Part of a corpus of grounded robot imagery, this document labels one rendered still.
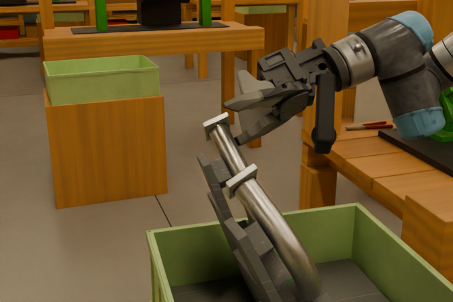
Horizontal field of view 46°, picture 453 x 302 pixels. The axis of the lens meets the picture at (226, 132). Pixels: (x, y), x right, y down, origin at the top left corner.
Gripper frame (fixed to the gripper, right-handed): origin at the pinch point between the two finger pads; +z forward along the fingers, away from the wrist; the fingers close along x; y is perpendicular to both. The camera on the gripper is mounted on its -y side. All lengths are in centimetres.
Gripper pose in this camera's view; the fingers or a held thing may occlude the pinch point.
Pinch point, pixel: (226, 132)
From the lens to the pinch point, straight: 79.8
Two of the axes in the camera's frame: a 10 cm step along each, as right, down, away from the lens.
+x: -0.4, -3.9, -9.2
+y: -4.3, -8.3, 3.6
